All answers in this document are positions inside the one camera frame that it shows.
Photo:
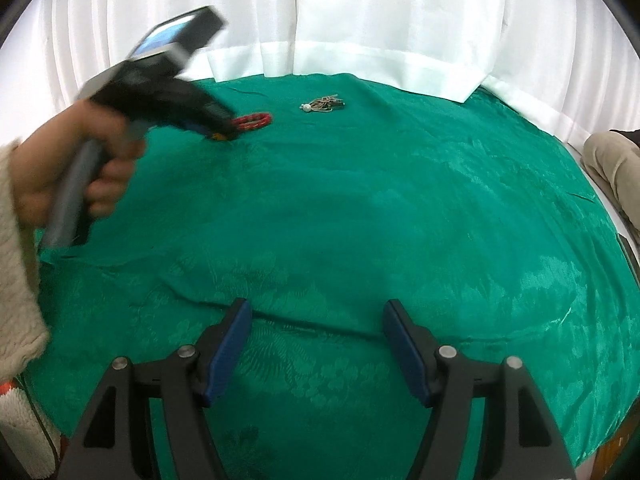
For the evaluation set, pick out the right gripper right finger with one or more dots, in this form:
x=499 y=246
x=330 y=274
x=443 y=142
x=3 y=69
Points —
x=520 y=438

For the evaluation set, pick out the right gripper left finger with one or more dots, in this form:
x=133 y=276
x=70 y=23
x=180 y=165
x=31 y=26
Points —
x=114 y=437

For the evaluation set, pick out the fluffy beige sleeve forearm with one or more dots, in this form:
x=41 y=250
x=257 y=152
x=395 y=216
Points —
x=24 y=334

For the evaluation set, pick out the person's left hand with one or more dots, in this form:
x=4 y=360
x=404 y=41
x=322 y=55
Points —
x=38 y=164

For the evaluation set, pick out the green patterned cloth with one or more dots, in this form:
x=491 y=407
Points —
x=483 y=226

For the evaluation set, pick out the beige trousers leg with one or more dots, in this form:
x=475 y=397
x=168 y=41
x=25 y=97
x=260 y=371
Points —
x=612 y=160

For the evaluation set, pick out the white curtain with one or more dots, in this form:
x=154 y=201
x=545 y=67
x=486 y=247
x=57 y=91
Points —
x=566 y=65

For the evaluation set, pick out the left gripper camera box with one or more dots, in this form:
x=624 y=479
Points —
x=168 y=47

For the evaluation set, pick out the grey left gripper handle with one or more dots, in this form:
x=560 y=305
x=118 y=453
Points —
x=70 y=221

